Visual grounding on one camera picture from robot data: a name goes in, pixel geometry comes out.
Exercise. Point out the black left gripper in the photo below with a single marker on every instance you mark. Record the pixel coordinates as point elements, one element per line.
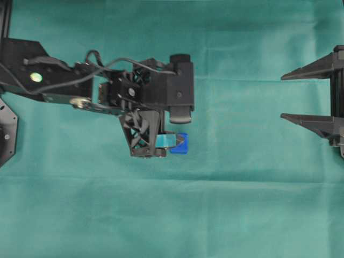
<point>140,122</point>

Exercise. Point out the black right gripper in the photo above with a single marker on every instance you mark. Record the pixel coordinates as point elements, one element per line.
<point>327,127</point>

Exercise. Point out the blue block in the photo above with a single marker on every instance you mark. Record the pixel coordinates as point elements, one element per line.
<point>182,146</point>

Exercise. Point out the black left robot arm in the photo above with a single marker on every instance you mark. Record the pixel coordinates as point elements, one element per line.
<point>142,98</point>

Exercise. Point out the green table cloth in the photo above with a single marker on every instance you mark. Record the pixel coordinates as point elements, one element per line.
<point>252,183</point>

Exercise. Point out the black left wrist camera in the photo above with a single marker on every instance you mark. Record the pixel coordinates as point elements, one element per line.
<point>173,89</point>

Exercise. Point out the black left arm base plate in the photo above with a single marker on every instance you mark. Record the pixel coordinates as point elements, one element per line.
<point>9,124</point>

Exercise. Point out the black aluminium frame rail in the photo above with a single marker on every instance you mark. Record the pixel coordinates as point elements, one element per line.
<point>5,15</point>

